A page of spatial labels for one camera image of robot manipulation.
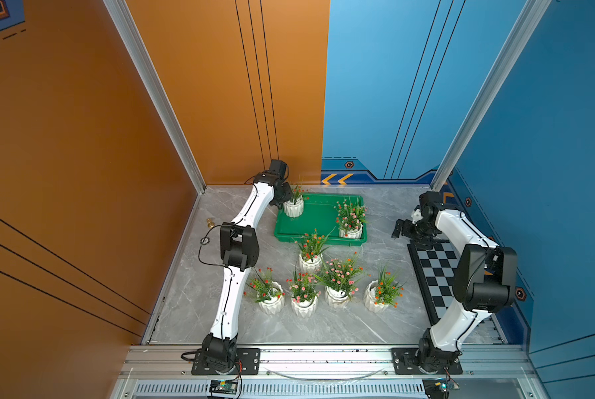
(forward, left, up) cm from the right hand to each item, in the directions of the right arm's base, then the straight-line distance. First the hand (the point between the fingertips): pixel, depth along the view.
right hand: (404, 238), depth 93 cm
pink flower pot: (+4, +21, +7) cm, 23 cm away
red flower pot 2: (-10, +36, +5) cm, 37 cm away
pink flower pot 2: (-25, +38, +7) cm, 45 cm away
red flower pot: (+16, +42, -1) cm, 45 cm away
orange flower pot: (-23, +14, +5) cm, 27 cm away
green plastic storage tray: (+17, +32, -7) cm, 37 cm away
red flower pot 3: (-21, +49, -1) cm, 54 cm away
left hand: (+21, +45, +3) cm, 50 cm away
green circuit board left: (-46, +61, -9) cm, 77 cm away
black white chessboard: (-12, -9, -3) cm, 15 cm away
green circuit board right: (-45, -1, -9) cm, 46 cm away
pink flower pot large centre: (-19, +27, +7) cm, 34 cm away
